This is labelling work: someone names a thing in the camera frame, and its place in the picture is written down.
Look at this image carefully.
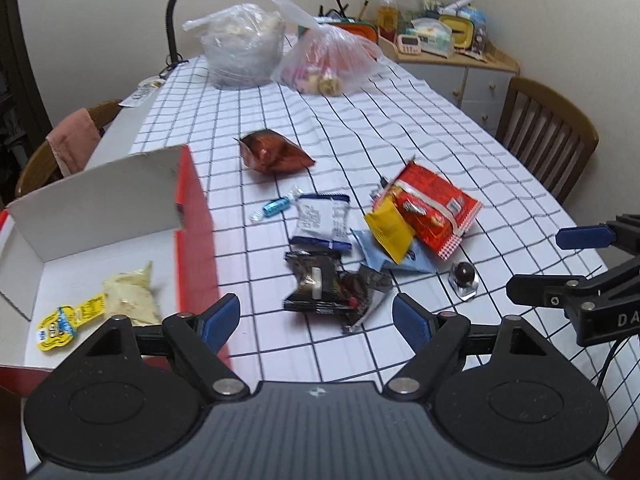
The dark red shiny snack bag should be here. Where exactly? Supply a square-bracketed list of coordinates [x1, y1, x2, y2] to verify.
[239, 129, 317, 175]

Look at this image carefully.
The blue wrapped candy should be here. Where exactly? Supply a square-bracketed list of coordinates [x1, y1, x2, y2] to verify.
[250, 186, 304, 222]

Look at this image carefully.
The yellow box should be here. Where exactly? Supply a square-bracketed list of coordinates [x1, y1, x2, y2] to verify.
[439, 14, 475, 51]

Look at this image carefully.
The red and white cardboard box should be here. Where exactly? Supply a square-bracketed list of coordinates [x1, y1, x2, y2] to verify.
[0, 145, 224, 397]

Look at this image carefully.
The white and blue snack packet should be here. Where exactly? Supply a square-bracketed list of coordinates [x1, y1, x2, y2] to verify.
[291, 193, 352, 253]

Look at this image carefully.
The white tissue pack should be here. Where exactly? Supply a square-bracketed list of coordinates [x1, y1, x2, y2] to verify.
[411, 17, 455, 56]

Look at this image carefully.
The wooden chair with cloth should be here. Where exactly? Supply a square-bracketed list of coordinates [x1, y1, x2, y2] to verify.
[15, 100, 123, 198]

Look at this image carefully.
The wooden slatted chair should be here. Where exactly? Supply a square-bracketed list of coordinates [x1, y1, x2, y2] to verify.
[495, 77, 600, 206]

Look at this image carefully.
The black cable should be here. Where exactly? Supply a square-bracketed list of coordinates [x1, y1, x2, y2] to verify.
[595, 337, 632, 392]

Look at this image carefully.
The white checked tablecloth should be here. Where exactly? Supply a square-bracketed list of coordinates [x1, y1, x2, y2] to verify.
[129, 55, 638, 476]

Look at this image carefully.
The large red snack packet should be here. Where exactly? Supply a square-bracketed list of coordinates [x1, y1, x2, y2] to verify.
[371, 160, 484, 262]

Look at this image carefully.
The pink cloth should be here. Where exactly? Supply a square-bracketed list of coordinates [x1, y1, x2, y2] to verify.
[46, 109, 101, 177]

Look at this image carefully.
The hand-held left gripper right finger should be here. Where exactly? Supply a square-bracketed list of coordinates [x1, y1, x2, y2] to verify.
[382, 292, 556, 403]

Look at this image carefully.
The clear plastic bag with containers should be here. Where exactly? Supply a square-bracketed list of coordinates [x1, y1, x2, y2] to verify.
[182, 4, 287, 91]

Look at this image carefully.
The orange and green container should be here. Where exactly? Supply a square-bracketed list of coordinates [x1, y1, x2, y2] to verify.
[320, 16, 381, 46]

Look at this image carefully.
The yellow sauce sachet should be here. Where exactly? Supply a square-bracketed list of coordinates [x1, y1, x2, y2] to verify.
[37, 294, 107, 352]

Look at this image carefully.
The yellow snack packet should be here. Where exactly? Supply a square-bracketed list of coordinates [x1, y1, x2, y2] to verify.
[364, 196, 417, 265]

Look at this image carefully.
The light blue snack packet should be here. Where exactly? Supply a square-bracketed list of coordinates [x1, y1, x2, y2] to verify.
[350, 229, 437, 275]

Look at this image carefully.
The clear plastic bag with sweets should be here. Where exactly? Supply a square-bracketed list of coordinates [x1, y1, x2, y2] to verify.
[244, 0, 385, 97]

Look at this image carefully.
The small packaged keychain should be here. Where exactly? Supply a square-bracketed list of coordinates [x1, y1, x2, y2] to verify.
[119, 74, 166, 108]

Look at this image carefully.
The chocolate ball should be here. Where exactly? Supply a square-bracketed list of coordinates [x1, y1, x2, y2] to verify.
[448, 261, 481, 302]

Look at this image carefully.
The black snack packet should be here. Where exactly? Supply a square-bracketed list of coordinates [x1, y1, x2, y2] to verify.
[341, 265, 394, 336]
[283, 250, 347, 314]

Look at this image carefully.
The cream snack packet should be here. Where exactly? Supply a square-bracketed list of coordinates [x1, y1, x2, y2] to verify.
[102, 261, 163, 327]

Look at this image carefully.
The amber liquid bottle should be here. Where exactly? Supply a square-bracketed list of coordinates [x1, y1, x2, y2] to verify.
[378, 0, 400, 41]

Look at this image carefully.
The silver desk lamp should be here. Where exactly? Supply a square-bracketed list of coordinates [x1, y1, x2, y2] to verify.
[162, 0, 246, 72]

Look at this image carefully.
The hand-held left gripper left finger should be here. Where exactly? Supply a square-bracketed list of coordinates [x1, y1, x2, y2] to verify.
[82, 293, 251, 403]

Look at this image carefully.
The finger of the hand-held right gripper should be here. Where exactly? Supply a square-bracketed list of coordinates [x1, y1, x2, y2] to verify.
[506, 273, 603, 312]
[556, 214, 640, 261]

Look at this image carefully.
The white wooden cabinet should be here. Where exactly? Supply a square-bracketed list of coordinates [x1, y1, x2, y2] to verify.
[382, 35, 521, 138]

